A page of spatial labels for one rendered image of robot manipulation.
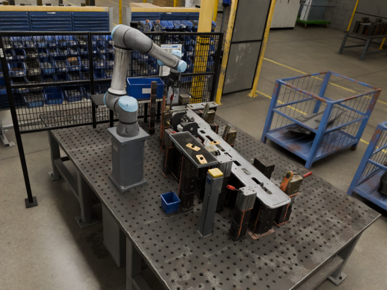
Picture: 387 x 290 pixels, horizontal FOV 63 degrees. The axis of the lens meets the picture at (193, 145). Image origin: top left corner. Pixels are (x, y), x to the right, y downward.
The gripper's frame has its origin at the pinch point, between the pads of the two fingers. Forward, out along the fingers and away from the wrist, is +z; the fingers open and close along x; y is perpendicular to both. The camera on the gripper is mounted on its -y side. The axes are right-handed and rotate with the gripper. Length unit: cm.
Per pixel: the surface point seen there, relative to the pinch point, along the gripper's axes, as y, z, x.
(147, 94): -35.5, 12.5, -5.8
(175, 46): -54, -23, 28
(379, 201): 91, 100, 203
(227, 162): 83, 9, -2
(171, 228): 84, 50, -37
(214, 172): 96, 4, -21
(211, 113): 8.2, 16.5, 34.6
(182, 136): 55, 4, -19
